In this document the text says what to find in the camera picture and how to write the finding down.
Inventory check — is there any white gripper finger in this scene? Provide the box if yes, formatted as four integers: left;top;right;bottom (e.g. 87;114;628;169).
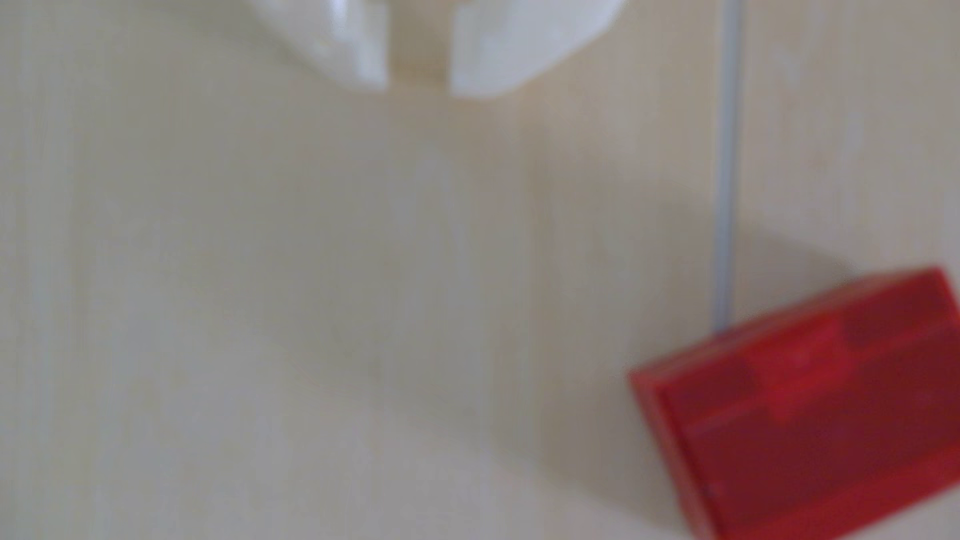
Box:
246;0;392;91
448;0;628;99

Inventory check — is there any red plastic block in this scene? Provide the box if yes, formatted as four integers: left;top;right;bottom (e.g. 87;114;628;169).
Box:
628;266;960;540

